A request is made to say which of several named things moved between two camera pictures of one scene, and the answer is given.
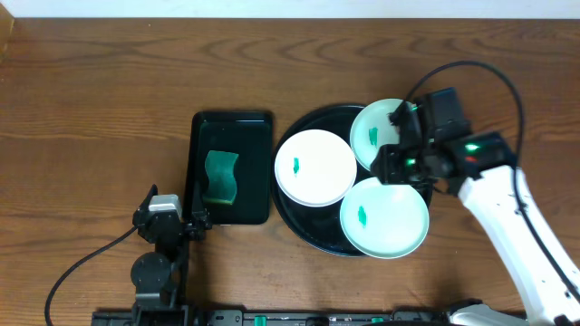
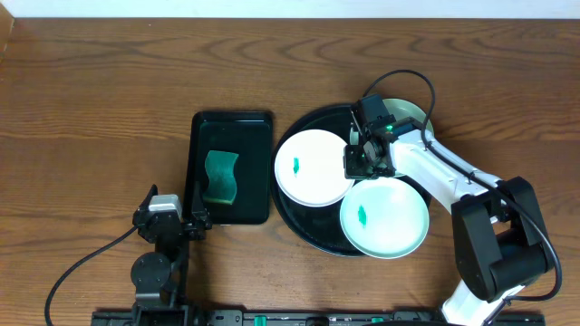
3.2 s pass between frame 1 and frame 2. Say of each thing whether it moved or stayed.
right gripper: moved
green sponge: stayed
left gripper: stayed
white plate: stayed
